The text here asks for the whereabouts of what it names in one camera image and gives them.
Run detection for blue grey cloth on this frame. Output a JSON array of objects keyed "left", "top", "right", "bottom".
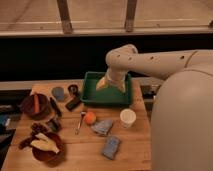
[{"left": 91, "top": 120, "right": 113, "bottom": 136}]

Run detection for white paper cup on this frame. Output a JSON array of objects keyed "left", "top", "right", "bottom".
[{"left": 120, "top": 109, "right": 136, "bottom": 128}]

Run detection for blue grey cup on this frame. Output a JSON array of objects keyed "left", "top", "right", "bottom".
[{"left": 51, "top": 87, "right": 65, "bottom": 102}]

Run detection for metal window frame rail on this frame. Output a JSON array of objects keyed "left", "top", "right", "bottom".
[{"left": 0, "top": 0, "right": 213, "bottom": 37}]

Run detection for small dark metal clip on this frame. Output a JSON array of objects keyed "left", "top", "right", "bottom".
[{"left": 46, "top": 118, "right": 61, "bottom": 132}]

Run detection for yellow banana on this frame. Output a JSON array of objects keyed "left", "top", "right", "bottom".
[{"left": 31, "top": 133, "right": 60, "bottom": 154}]

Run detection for orange red pepper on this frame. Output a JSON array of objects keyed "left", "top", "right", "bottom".
[{"left": 34, "top": 94, "right": 40, "bottom": 113}]

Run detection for red bowl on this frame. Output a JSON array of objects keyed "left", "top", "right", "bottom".
[{"left": 31, "top": 132, "right": 63, "bottom": 162}]

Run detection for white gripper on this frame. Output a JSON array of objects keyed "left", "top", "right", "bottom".
[{"left": 96, "top": 68, "right": 126, "bottom": 93}]

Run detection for metal spoon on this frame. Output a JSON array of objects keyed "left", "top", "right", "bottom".
[{"left": 75, "top": 111, "right": 86, "bottom": 135}]

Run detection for small dark round cup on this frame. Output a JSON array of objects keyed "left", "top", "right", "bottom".
[{"left": 68, "top": 84, "right": 79, "bottom": 96}]

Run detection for orange ball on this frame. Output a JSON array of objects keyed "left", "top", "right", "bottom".
[{"left": 84, "top": 111, "right": 97, "bottom": 125}]

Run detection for black marker pen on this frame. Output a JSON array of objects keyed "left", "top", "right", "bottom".
[{"left": 50, "top": 97, "right": 62, "bottom": 117}]

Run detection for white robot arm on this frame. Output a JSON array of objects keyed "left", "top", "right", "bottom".
[{"left": 96, "top": 44, "right": 213, "bottom": 171}]

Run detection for green plastic tray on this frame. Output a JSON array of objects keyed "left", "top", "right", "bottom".
[{"left": 81, "top": 71, "right": 133, "bottom": 107}]

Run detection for purple bowl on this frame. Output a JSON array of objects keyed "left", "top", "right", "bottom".
[{"left": 20, "top": 93, "right": 50, "bottom": 120}]

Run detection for dark red grapes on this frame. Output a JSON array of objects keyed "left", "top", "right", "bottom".
[{"left": 19, "top": 123, "right": 48, "bottom": 149}]

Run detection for black rectangular block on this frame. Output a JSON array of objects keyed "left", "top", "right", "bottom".
[{"left": 65, "top": 97, "right": 81, "bottom": 111}]

